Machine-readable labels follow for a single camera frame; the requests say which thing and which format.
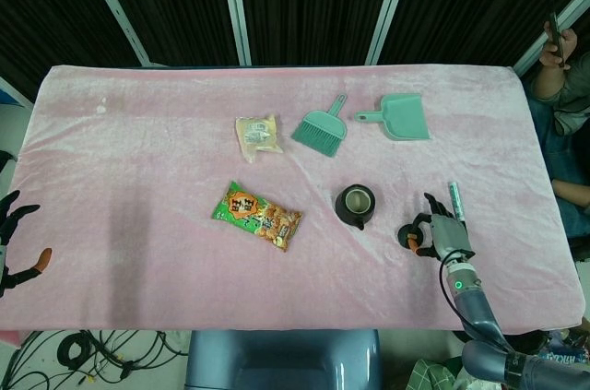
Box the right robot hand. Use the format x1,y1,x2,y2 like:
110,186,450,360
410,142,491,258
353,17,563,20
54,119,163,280
408,192,477,264

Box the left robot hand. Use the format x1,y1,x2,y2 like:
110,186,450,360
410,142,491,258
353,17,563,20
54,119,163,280
0,190,53,300

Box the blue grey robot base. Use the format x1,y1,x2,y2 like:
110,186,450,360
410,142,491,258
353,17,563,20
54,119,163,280
183,329,384,390

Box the black teapot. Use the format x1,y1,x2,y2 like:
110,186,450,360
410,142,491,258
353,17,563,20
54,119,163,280
334,183,379,231

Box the teal hand brush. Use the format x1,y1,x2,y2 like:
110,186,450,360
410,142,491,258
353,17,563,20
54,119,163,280
290,94,348,159

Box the white marker pen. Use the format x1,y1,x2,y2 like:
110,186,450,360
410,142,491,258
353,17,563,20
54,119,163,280
448,181,466,227

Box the teal dustpan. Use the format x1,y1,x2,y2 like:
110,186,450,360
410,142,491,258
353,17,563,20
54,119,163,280
354,93,431,142

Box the green checkered cloth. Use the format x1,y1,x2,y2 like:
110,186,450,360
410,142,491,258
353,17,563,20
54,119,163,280
407,358,466,390

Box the pink velvet table cloth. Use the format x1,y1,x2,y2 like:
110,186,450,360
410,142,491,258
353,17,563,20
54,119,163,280
0,64,583,334

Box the colourful printed package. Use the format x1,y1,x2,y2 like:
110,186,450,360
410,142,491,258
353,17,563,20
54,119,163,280
543,332,590,366

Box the person in grey shirt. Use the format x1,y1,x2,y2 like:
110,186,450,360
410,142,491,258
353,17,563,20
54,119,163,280
526,26,590,238

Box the green orange snack bag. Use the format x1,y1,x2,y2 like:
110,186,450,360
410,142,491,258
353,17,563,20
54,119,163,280
212,180,303,254

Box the clear wrapped pastry packet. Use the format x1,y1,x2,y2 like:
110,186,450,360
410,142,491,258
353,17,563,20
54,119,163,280
235,114,285,163

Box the black smartphone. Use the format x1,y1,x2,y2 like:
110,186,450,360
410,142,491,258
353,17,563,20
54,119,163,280
547,12,566,65

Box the black floor cables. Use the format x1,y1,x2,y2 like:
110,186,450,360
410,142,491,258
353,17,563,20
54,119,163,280
0,328,191,390

